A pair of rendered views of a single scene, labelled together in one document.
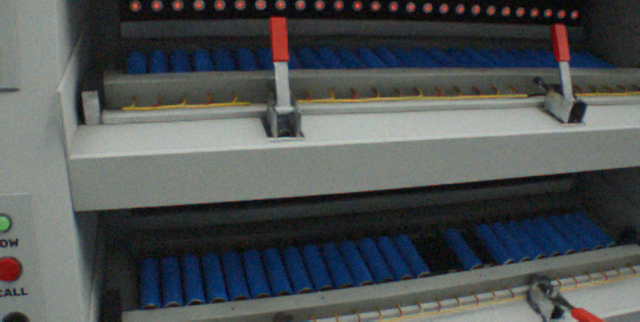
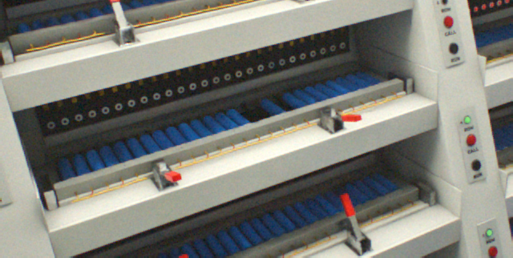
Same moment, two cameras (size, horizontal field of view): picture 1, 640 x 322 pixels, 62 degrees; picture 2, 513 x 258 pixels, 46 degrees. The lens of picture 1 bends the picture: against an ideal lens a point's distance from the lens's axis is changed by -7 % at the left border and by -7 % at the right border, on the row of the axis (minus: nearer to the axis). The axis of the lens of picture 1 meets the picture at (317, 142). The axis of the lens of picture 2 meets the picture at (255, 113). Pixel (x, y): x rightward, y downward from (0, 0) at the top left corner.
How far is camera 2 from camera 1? 0.38 m
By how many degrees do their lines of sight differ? 6
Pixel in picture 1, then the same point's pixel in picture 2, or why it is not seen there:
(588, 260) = (360, 94)
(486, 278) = (287, 116)
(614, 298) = (382, 113)
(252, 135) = (109, 47)
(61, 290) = (14, 159)
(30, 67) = not seen: outside the picture
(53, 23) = not seen: outside the picture
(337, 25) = not seen: outside the picture
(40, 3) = not seen: outside the picture
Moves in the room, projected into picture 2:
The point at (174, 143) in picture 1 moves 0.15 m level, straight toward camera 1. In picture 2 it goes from (64, 59) to (74, 54)
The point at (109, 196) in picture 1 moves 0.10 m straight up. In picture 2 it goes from (31, 98) to (7, 17)
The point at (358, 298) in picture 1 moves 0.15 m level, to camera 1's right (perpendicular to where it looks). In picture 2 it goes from (203, 143) to (304, 116)
